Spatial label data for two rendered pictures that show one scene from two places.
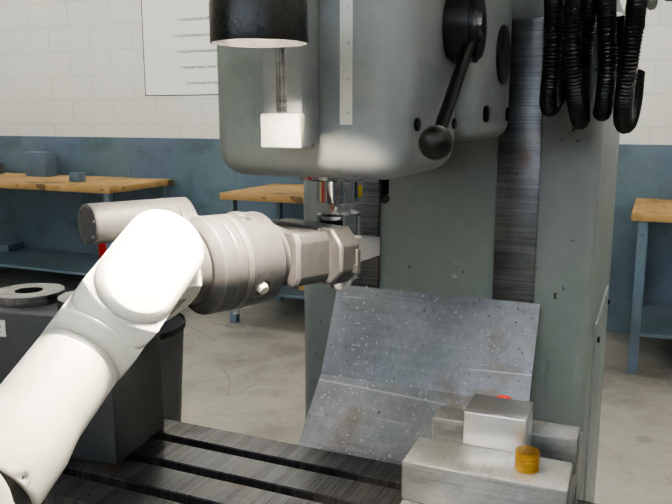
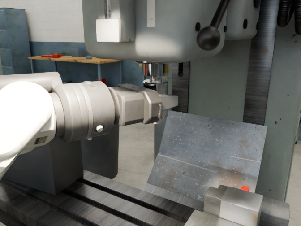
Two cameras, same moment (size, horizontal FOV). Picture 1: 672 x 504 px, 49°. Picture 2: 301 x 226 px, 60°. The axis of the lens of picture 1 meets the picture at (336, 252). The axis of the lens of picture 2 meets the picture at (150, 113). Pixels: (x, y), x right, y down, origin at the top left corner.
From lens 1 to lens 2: 0.29 m
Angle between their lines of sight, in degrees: 10
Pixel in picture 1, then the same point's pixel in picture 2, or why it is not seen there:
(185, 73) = not seen: hidden behind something
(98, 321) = not seen: outside the picture
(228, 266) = (73, 116)
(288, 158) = (118, 49)
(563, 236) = (283, 92)
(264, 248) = (99, 105)
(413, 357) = (201, 147)
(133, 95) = not seen: hidden behind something
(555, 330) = (274, 139)
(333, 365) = (164, 148)
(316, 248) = (135, 103)
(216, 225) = (68, 90)
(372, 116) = (167, 20)
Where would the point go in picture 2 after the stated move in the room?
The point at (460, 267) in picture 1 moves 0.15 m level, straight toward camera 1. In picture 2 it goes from (227, 105) to (225, 119)
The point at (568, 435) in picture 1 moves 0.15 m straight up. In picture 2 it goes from (283, 215) to (297, 135)
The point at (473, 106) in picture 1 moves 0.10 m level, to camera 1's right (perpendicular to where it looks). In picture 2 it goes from (237, 19) to (295, 18)
